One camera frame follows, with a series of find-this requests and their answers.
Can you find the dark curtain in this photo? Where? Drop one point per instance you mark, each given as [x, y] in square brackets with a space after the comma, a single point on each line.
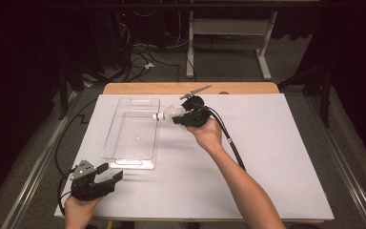
[359, 63]
[12, 79]

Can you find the white plug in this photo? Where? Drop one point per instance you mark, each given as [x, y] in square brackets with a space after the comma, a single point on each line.
[149, 65]

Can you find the aluminium floor rail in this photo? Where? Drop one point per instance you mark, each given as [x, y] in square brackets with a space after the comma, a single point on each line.
[345, 171]
[35, 171]

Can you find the white table cover board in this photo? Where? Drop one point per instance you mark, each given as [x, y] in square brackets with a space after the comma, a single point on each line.
[273, 152]

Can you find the dark computer tower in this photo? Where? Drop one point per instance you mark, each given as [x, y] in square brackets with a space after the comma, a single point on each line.
[120, 28]

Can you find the clear plastic tray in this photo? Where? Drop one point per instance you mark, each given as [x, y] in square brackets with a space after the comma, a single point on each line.
[133, 133]

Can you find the person's left hand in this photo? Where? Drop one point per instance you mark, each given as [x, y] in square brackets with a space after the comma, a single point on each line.
[80, 213]

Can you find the person's right hand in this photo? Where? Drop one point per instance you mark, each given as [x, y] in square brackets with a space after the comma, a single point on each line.
[208, 135]

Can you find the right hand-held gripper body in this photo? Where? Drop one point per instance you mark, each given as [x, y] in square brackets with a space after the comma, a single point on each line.
[198, 116]

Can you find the black metal stand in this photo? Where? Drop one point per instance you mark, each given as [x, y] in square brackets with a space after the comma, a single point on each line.
[325, 95]
[64, 92]

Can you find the white metal desk frame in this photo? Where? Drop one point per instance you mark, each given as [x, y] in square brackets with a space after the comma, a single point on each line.
[232, 27]

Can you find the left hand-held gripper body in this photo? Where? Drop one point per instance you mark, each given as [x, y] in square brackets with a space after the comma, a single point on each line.
[83, 189]

